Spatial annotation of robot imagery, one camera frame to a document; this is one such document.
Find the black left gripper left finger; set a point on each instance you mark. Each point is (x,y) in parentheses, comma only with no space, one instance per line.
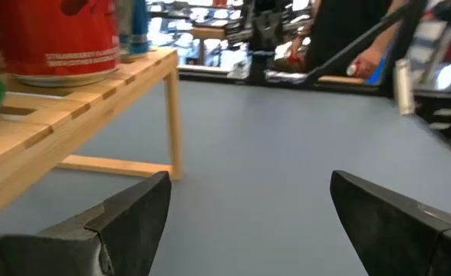
(133,222)

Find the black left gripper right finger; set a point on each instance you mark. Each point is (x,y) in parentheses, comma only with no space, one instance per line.
(382,230)

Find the blue silver Red Bull can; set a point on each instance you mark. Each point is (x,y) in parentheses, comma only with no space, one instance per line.
(135,27)

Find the red Fanta strawberry can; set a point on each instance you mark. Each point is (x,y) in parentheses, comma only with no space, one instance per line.
(56,34)

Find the wooden slatted shelf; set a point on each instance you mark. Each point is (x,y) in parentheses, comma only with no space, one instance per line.
(37,126)

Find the person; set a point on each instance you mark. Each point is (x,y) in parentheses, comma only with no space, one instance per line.
(340,30)

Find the white metal bracket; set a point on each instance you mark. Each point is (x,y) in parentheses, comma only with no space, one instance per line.
(403,88)

